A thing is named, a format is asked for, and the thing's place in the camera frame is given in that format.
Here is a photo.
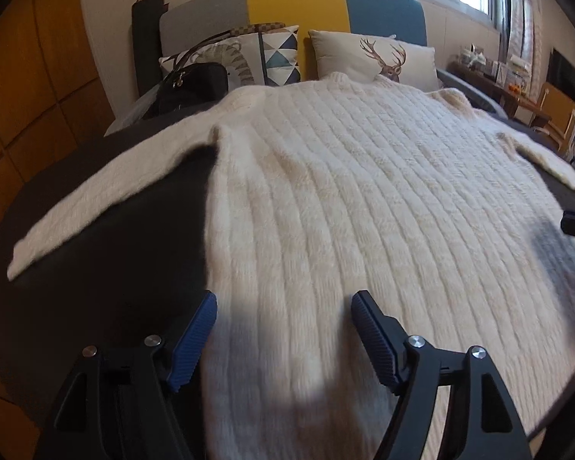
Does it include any white knitted sweater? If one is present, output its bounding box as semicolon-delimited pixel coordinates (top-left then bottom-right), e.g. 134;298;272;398
7;73;575;459

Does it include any wooden chair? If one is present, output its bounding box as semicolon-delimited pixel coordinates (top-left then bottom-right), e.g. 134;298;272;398
530;82;575;159

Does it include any wooden side table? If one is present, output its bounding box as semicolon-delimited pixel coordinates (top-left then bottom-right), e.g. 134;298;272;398
447;61;550;128

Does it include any deer print pillow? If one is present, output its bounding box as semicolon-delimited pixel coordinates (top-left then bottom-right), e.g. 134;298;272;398
309;30;440;92

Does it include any grey yellow blue sofa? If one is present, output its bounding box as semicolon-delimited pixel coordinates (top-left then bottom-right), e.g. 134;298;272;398
158;0;509;121

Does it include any black handbag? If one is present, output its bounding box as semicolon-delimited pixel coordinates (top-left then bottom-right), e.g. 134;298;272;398
142;22;287;121

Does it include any geometric triangle pillow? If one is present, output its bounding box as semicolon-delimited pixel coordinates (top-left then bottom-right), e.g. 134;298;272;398
159;23;301;90

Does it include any black rolled mat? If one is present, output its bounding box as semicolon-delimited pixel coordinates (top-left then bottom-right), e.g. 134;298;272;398
131;0;167;97

